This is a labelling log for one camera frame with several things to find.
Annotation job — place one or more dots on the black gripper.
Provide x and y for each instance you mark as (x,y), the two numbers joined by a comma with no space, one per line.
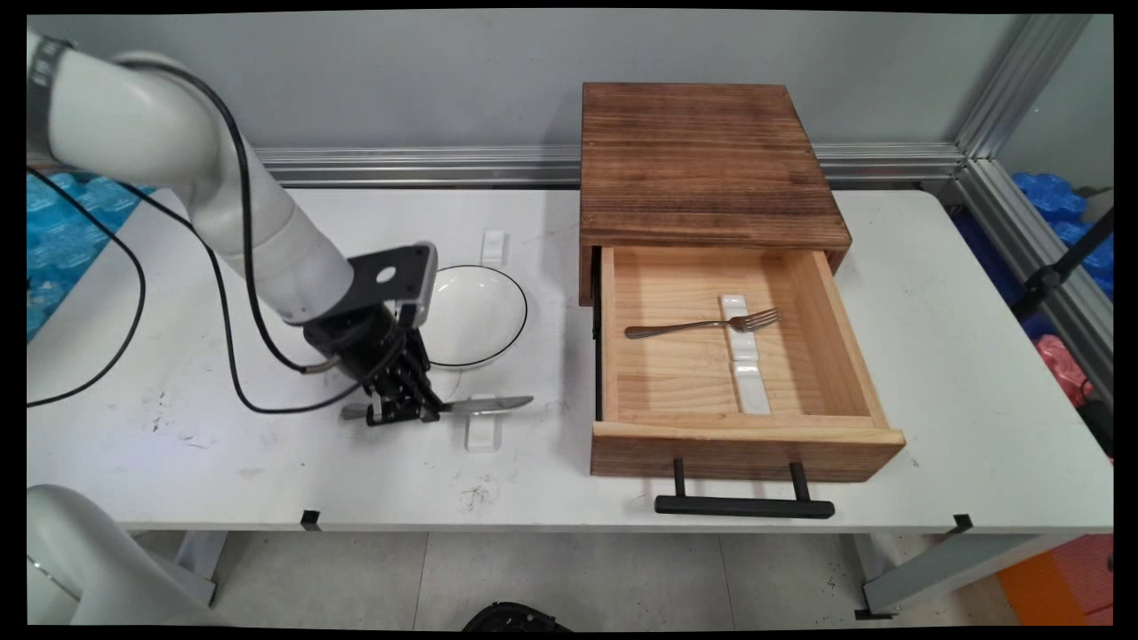
(351,342)

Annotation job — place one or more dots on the steel table knife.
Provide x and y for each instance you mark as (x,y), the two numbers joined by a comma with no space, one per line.
(489,405)

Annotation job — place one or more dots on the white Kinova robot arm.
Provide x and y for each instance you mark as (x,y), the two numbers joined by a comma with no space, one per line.
(267,231)

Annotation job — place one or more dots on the white ceramic cutlery rest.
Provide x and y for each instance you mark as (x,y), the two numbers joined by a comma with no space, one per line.
(752,391)
(743,348)
(492,246)
(484,437)

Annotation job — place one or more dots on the white plate with black rim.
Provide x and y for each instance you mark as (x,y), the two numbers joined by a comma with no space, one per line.
(480,311)

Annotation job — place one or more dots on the black table edge clip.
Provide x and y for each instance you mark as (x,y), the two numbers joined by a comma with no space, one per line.
(962,524)
(309,521)

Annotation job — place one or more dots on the black round object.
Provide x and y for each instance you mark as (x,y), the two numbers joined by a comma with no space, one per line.
(511,618)

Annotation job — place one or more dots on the grey table leg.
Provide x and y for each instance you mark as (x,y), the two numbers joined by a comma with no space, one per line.
(942,569)
(197,564)

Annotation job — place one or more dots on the steel fork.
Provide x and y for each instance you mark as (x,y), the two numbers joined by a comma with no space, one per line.
(685,326)

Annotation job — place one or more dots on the light blue bubble wrap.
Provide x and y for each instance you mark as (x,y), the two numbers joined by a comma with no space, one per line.
(62,240)

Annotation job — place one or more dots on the dark wooden drawer cabinet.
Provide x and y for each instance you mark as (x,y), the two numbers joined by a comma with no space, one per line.
(702,160)

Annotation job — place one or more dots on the red plastic bag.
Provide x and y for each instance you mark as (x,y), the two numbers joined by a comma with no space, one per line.
(1060,364)

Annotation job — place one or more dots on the orange box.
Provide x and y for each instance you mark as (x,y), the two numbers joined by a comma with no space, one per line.
(1040,587)

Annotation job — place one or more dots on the black tripod stand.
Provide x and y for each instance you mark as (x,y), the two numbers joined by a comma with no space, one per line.
(1062,267)

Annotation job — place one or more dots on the blue plastic bags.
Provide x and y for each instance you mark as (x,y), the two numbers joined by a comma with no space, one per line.
(1049,194)

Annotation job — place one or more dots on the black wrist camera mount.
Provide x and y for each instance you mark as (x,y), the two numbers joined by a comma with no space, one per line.
(411,267)

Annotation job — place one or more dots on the long aluminium frame rail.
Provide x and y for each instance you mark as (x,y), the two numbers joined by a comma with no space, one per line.
(444,164)

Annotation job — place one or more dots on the aluminium frame side rail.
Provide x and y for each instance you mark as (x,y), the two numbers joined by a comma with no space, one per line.
(1040,258)

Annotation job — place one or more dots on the aluminium frame post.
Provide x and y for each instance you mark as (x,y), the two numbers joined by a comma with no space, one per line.
(1013,84)

